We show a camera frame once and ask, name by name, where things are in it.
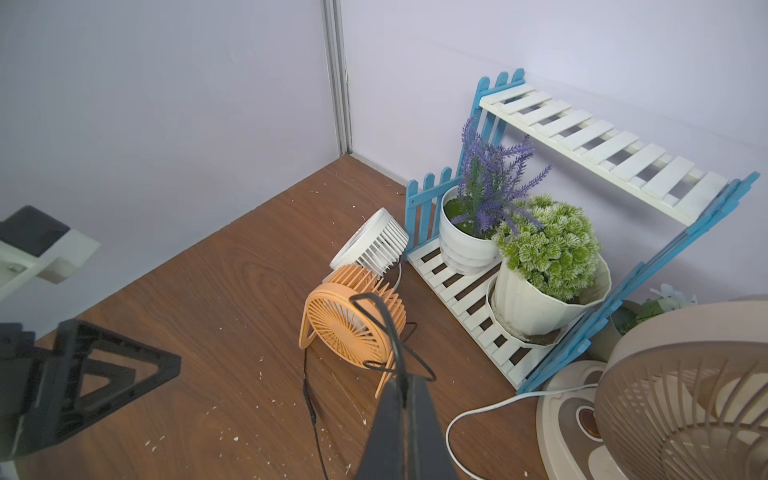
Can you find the lavender plant white pot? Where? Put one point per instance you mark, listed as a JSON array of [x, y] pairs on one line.
[[491, 193]]

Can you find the large beige desk fan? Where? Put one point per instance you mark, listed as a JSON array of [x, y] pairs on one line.
[[682, 396]]

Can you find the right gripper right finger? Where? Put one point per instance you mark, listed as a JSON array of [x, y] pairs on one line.
[[406, 441]]

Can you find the small white fan at back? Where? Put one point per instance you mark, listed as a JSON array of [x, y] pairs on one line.
[[377, 245]]

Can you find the small orange desk fan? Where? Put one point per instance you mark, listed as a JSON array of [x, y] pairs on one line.
[[330, 315]]

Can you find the small white flower pot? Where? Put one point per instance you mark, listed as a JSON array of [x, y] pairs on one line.
[[631, 314]]

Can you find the green plant white pot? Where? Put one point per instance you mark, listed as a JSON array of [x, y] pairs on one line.
[[551, 270]]

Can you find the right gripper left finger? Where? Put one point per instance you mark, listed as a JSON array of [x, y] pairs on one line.
[[50, 395]]

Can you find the black usb cable orange fan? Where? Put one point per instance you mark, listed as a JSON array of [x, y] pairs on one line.
[[406, 361]]

